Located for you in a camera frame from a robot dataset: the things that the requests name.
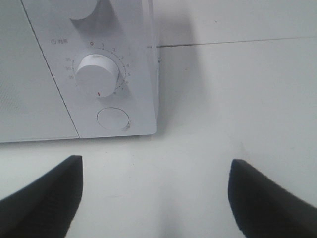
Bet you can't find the white microwave oven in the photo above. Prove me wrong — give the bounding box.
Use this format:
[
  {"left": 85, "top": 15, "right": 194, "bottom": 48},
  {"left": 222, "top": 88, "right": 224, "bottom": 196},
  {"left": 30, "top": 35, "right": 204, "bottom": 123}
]
[{"left": 0, "top": 0, "right": 160, "bottom": 144}]

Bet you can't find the round white door button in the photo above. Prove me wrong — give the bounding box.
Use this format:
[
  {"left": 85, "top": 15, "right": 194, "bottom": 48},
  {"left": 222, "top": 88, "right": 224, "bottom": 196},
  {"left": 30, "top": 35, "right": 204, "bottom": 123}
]
[{"left": 97, "top": 107, "right": 130, "bottom": 130}]

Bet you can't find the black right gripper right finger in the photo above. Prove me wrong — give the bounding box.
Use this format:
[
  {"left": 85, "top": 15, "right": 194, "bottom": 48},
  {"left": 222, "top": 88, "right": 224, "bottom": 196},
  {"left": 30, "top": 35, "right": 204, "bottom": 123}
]
[{"left": 228, "top": 159, "right": 317, "bottom": 238}]

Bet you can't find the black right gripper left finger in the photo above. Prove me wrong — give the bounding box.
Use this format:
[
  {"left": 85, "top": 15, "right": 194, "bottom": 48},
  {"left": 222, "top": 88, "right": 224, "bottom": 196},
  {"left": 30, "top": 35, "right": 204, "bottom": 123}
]
[{"left": 0, "top": 155, "right": 83, "bottom": 238}]

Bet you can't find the upper white power knob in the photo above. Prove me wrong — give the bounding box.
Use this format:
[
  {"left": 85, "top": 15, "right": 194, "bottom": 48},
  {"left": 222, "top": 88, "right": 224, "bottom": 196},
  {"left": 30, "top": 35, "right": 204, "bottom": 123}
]
[{"left": 61, "top": 0, "right": 100, "bottom": 20}]

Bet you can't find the lower white timer knob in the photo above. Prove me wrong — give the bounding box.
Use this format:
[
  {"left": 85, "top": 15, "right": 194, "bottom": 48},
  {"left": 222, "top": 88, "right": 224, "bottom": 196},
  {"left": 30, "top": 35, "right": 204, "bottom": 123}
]
[{"left": 75, "top": 54, "right": 120, "bottom": 97}]

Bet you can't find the white microwave door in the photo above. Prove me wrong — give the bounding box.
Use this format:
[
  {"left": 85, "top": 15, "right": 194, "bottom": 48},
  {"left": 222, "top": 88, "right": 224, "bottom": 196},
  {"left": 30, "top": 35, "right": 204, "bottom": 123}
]
[{"left": 0, "top": 0, "right": 78, "bottom": 142}]

